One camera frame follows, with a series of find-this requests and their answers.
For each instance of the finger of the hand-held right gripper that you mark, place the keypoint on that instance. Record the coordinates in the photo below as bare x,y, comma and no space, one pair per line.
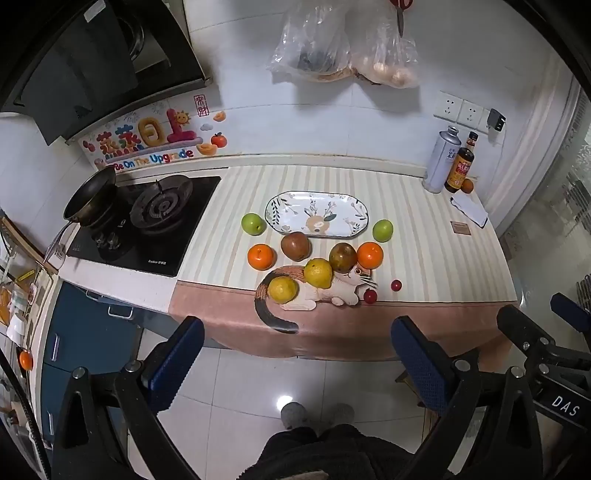
570,309
524,332

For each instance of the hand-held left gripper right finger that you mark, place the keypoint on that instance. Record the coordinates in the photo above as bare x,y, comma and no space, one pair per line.
418,364

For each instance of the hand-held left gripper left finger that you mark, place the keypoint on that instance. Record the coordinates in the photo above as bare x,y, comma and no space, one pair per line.
178,364

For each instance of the yellow lemon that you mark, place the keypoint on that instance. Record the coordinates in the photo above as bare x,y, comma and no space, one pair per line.
283,290

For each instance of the red brown apple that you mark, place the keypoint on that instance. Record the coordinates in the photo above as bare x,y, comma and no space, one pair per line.
295,246
343,256

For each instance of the green apple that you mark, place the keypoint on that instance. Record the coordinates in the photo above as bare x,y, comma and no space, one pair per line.
383,230
253,224

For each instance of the oval floral ceramic plate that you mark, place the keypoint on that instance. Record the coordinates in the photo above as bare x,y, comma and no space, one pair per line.
295,212

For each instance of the red cherry tomato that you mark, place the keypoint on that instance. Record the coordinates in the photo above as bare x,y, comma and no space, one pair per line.
370,296
396,285

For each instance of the grey slipper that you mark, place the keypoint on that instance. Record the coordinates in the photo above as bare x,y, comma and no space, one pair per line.
340,413
294,414

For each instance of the striped cat print mat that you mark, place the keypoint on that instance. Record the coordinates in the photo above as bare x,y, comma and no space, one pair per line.
438,267

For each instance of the blue kitchen cabinet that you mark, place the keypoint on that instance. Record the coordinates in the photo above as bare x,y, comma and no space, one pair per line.
83,332

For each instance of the small brown square coaster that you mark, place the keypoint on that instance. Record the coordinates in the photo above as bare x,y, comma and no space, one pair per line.
460,228

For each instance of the person's dark trouser legs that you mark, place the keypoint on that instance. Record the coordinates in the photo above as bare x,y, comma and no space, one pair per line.
323,457

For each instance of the white folded cloth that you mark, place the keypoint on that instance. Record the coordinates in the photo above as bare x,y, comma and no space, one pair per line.
468,208

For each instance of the black gas stove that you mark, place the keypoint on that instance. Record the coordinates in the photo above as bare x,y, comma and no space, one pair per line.
189,221

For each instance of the small orange on shelf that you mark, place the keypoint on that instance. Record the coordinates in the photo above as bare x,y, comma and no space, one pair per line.
26,360

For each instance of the small orange behind bottle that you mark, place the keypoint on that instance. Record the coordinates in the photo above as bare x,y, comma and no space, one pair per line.
468,185

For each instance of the dark sauce bottle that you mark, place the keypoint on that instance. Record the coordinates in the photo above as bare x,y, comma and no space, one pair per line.
458,173

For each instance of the silver metal can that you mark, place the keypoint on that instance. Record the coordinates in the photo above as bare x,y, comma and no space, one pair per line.
438,161

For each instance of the black frying pan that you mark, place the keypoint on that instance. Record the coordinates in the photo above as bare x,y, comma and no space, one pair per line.
90,194

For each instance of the black plug adapter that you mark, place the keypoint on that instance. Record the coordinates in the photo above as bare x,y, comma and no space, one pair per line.
496,120

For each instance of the clear plastic bag pale contents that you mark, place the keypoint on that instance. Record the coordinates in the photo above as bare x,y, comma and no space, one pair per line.
388,64

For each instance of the black range hood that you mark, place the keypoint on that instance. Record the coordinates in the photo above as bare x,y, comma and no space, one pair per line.
69,69

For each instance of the clear plastic bag dark contents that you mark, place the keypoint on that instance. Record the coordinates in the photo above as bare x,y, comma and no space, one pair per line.
314,50

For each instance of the white wall socket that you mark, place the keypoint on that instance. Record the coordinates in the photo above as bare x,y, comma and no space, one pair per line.
470,113
448,106

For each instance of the colourful wall sticker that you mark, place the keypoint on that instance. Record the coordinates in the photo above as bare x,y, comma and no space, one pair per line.
152,138

